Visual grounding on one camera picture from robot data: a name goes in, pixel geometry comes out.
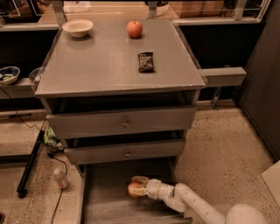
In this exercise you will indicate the black stand leg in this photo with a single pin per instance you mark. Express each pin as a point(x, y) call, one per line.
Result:
point(21, 191)

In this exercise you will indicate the clear plastic bottle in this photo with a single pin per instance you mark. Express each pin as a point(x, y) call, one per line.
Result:
point(60, 178)

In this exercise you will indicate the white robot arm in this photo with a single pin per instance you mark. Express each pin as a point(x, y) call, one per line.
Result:
point(180, 196)

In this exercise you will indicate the dark snack packet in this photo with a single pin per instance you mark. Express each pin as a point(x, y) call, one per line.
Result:
point(145, 60)

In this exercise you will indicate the grey side shelf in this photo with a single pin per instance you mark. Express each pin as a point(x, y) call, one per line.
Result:
point(223, 77)

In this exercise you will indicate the middle grey drawer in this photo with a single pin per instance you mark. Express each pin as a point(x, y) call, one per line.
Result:
point(125, 151)

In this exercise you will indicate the blue patterned bowl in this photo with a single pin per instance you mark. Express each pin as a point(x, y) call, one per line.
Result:
point(9, 74)

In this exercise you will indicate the white bowl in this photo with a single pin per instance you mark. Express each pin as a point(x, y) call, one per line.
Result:
point(78, 28)

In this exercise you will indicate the bottom grey drawer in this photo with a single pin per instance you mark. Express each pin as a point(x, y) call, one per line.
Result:
point(106, 199)

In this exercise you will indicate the orange fruit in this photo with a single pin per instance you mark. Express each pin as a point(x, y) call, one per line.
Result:
point(135, 189)

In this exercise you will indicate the top grey drawer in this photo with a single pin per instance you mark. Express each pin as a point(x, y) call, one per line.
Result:
point(120, 122)

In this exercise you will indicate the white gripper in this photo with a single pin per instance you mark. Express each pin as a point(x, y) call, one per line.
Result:
point(153, 187)

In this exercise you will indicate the green snack bag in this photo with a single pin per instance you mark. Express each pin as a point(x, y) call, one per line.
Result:
point(52, 143)

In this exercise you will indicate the red apple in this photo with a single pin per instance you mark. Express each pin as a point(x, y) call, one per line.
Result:
point(134, 29)

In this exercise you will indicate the grey drawer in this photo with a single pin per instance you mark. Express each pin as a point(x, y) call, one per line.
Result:
point(106, 199)
point(120, 122)
point(125, 151)

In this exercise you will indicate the clear glass bowl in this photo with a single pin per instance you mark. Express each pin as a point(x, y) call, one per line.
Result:
point(36, 74)

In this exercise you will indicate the grey drawer cabinet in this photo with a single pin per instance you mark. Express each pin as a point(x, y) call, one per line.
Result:
point(100, 73)

